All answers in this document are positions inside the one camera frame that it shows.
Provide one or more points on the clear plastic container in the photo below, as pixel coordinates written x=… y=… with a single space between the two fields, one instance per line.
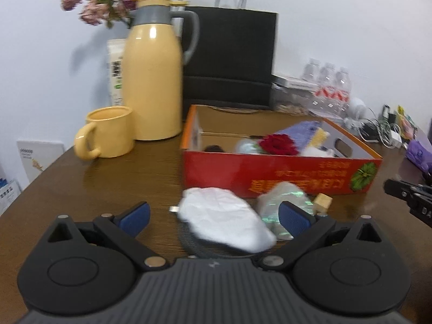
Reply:
x=329 y=109

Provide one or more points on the clear water bottle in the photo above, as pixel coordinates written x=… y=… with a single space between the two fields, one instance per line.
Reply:
x=310 y=71
x=341 y=84
x=325 y=77

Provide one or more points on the red cardboard box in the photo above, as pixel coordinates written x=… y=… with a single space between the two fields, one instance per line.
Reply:
x=236 y=175

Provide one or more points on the white charger plug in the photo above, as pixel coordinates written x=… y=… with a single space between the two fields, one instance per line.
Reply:
x=397 y=139

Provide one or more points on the purple tissue pack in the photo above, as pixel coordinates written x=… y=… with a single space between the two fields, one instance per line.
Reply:
x=418 y=153

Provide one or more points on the dark blue cloth bundle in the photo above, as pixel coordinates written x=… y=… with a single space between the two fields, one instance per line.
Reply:
x=212 y=148

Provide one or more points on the small wooden block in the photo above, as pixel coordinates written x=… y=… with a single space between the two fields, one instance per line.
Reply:
x=322 y=202

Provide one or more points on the iridescent plastic bag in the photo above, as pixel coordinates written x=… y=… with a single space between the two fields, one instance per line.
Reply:
x=273 y=199

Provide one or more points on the blue white packet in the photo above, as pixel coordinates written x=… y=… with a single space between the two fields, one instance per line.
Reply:
x=8 y=195

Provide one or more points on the white tall carton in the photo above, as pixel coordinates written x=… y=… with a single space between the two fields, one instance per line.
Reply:
x=116 y=71

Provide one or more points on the white cloth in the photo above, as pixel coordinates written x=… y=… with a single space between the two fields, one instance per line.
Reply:
x=222 y=219

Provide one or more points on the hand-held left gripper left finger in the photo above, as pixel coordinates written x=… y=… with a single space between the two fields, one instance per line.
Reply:
x=135 y=217

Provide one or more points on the black paper bag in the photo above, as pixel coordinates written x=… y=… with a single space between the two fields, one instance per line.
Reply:
x=233 y=47

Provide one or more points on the red fabric rose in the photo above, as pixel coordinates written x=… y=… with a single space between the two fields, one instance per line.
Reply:
x=278 y=144

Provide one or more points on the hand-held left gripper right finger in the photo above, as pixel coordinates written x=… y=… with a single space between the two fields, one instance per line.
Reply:
x=293 y=219

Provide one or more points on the white flat box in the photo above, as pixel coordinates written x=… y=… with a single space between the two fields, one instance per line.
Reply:
x=293 y=82

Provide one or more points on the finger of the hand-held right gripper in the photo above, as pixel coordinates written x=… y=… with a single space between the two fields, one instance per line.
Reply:
x=401 y=189

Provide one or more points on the clear jar of sunflower seeds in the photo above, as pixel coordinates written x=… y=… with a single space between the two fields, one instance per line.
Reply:
x=290 y=103

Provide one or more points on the white round device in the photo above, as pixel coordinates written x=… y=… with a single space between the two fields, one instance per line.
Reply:
x=356 y=106

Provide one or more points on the white printed board box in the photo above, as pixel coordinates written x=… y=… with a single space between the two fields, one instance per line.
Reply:
x=40 y=158

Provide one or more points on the pale crumpled plastic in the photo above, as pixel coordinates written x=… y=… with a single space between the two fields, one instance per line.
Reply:
x=246 y=146

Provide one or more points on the dried rose bouquet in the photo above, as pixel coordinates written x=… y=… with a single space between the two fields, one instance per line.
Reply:
x=98 y=6

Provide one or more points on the yellow thermos jug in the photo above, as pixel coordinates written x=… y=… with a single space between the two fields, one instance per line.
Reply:
x=152 y=84

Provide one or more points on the colourful snack packet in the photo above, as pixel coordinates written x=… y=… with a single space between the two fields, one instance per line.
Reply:
x=406 y=123

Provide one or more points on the yellow mug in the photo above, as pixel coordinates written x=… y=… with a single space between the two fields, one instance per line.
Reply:
x=108 y=131

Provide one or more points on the purple knitted cloth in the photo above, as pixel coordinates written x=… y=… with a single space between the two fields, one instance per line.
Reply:
x=297 y=131

